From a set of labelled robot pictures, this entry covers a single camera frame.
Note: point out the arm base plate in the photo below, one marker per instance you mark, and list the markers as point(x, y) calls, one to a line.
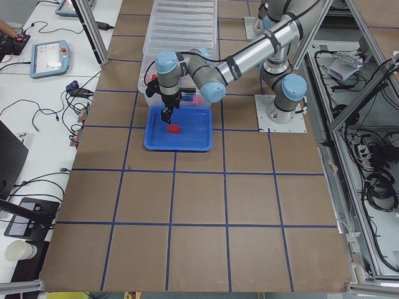
point(272, 120)

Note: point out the aluminium frame post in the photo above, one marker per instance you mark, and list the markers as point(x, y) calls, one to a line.
point(91, 30)

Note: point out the black power adapter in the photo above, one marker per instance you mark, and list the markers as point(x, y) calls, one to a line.
point(104, 26)

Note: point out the red block from tray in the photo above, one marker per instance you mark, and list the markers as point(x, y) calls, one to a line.
point(174, 129)

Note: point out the clear plastic storage box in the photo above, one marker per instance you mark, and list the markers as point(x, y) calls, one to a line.
point(174, 79)

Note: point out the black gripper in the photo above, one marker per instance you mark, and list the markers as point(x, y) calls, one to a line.
point(171, 100)

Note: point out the teach pendant near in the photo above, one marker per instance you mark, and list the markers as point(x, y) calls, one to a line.
point(49, 59)

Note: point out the clear plastic box lid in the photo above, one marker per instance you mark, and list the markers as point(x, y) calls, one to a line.
point(181, 26)

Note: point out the blue plastic tray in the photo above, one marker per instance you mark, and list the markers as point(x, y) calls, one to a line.
point(190, 130)

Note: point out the white paper cup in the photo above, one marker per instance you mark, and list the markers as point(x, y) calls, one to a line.
point(20, 250)

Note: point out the teach pendant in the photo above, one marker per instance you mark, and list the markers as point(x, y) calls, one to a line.
point(66, 9)
point(49, 59)

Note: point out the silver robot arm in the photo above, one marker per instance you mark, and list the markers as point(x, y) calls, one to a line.
point(291, 21)

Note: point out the teach pendant far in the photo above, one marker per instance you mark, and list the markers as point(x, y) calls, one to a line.
point(66, 9)

